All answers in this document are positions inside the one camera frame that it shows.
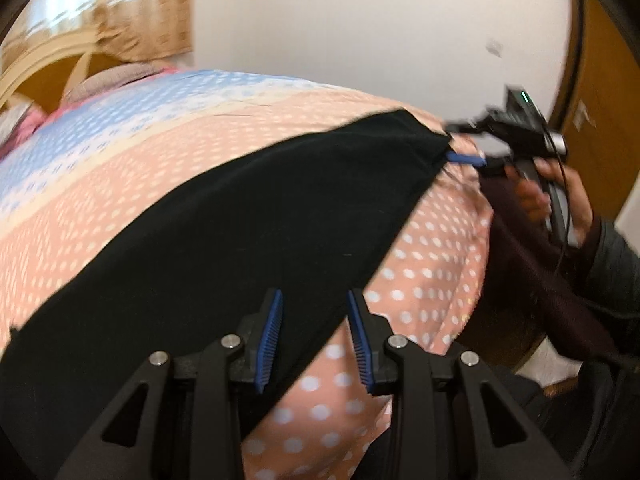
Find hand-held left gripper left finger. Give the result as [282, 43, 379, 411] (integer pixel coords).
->
[54, 288, 284, 480]

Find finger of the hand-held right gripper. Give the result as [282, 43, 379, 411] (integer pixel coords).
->
[446, 150, 508, 176]
[444, 117, 493, 136]

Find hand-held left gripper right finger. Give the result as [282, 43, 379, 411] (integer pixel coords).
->
[346, 288, 573, 480]

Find black pants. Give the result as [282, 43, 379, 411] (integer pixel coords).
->
[0, 109, 453, 461]

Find person's right forearm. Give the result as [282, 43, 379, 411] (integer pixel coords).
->
[575, 217, 640, 321]

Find person's right hand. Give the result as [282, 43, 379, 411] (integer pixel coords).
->
[506, 158, 600, 247]

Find brown wooden door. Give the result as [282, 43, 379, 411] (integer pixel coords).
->
[547, 0, 640, 221]

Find dark maroon clothing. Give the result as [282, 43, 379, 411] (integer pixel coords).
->
[475, 170, 621, 361]

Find polka-dot pink blue bedspread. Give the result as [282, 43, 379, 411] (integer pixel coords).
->
[0, 69, 496, 480]

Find person's dark jacket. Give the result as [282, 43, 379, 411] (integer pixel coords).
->
[500, 350, 640, 480]

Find grey pink pillow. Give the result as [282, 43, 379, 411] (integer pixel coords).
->
[62, 62, 178, 103]

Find grey patterned cloth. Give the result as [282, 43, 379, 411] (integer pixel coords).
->
[0, 102, 31, 143]

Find beige patterned curtain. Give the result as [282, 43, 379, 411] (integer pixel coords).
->
[22, 0, 195, 61]

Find cream wooden headboard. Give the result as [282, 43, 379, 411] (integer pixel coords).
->
[0, 30, 131, 116]

